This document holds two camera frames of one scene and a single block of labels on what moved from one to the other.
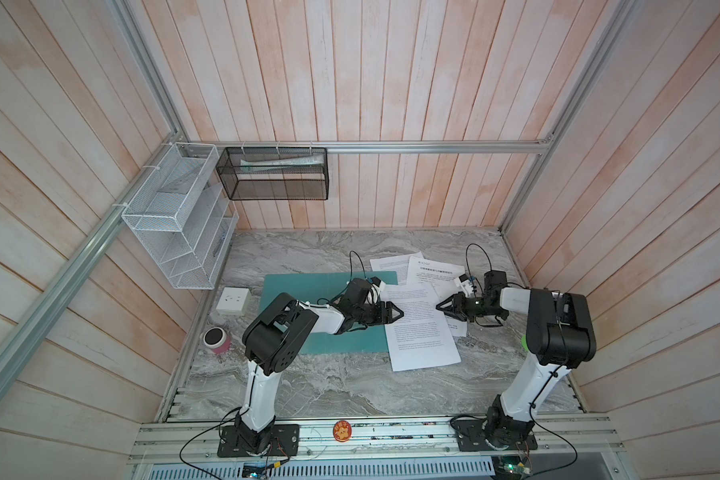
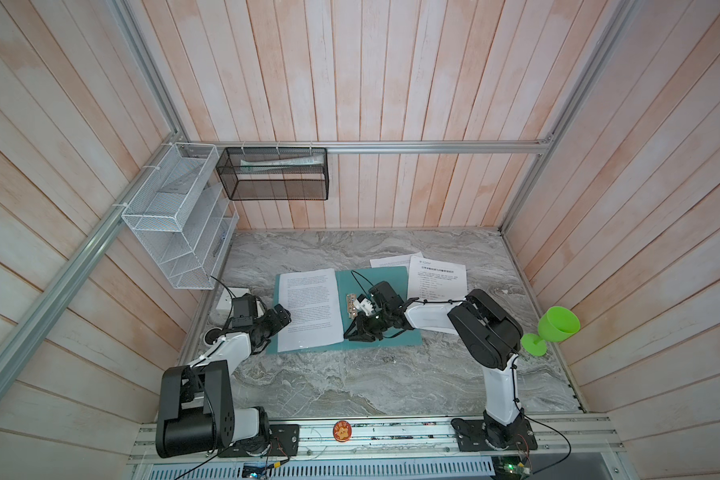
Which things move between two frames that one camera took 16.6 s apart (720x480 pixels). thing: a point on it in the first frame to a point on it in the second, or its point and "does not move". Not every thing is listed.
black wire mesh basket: (275, 173) does not move
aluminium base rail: (578, 447) does not move
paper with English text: (422, 336) to (308, 310)
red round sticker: (342, 431) does not move
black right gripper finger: (449, 309) to (364, 329)
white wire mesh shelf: (183, 211) does not move
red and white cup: (217, 339) does not move
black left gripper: (385, 315) to (276, 323)
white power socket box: (232, 301) does not move
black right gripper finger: (454, 302) to (356, 336)
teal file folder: (357, 294) does not move
